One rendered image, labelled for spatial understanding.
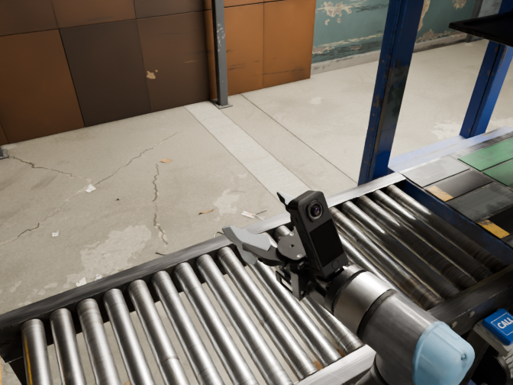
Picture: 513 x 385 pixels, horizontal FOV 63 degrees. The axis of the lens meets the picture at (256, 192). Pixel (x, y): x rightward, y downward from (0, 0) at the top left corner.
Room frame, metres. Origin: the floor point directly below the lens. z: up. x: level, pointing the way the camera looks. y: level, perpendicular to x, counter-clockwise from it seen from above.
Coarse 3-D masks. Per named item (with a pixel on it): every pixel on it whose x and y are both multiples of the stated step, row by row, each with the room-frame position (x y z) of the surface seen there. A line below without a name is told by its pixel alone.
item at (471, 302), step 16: (496, 272) 0.79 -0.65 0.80; (512, 272) 0.79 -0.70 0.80; (480, 288) 0.73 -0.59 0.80; (496, 288) 0.73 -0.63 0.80; (512, 288) 0.75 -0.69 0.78; (448, 304) 0.68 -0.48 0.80; (464, 304) 0.68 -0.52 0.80; (480, 304) 0.69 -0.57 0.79; (496, 304) 0.73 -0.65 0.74; (448, 320) 0.63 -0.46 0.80; (464, 320) 0.67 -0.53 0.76; (352, 352) 0.55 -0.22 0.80; (368, 352) 0.55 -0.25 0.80; (336, 368) 0.51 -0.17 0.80; (352, 368) 0.51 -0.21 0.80; (368, 368) 0.51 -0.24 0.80; (304, 384) 0.47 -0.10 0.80; (320, 384) 0.47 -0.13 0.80; (336, 384) 0.47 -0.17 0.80; (352, 384) 0.48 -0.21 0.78
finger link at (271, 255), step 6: (246, 246) 0.44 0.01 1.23; (252, 246) 0.44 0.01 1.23; (252, 252) 0.43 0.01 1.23; (258, 252) 0.42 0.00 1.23; (264, 252) 0.42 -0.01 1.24; (270, 252) 0.42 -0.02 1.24; (276, 252) 0.42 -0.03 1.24; (258, 258) 0.42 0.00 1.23; (264, 258) 0.41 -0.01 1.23; (270, 258) 0.41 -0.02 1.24; (276, 258) 0.41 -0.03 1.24; (282, 258) 0.41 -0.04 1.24; (270, 264) 0.41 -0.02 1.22; (276, 264) 0.41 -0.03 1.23; (282, 264) 0.40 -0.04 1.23
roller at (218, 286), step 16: (208, 256) 0.86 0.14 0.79; (208, 272) 0.79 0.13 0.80; (224, 288) 0.74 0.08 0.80; (224, 304) 0.69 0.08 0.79; (240, 304) 0.69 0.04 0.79; (240, 320) 0.64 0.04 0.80; (240, 336) 0.60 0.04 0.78; (256, 336) 0.59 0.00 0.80; (256, 352) 0.55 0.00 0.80; (272, 352) 0.55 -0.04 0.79; (272, 368) 0.51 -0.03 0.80; (272, 384) 0.48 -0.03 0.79; (288, 384) 0.47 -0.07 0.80
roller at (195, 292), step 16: (176, 272) 0.80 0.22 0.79; (192, 272) 0.80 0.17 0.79; (192, 288) 0.74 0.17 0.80; (192, 304) 0.69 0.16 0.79; (208, 304) 0.68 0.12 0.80; (208, 320) 0.64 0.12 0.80; (208, 336) 0.60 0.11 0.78; (224, 336) 0.59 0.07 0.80; (224, 352) 0.55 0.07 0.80; (240, 352) 0.56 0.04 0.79; (224, 368) 0.52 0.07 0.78; (240, 368) 0.51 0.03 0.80; (240, 384) 0.48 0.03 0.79; (256, 384) 0.48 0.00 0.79
